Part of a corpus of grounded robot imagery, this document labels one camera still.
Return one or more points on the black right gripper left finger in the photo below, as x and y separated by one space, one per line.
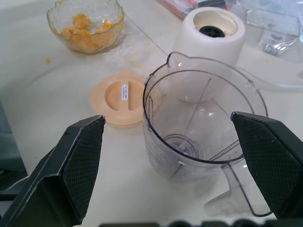
59 179

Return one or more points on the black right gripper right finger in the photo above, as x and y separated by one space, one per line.
272 160

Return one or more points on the clear blender jar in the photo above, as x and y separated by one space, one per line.
165 146

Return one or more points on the orange fruit pieces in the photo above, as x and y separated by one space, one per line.
81 42

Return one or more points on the peach blender lid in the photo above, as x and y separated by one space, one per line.
111 111

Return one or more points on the small orange fruit scrap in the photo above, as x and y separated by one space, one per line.
48 60

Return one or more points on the white Joyoung blender base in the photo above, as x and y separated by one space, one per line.
201 43

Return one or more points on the clear crumpled plastic bags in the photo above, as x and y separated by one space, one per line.
272 23

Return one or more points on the clear textured glass bowl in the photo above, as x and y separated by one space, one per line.
54 26

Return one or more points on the clear box with red contents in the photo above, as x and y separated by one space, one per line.
175 8

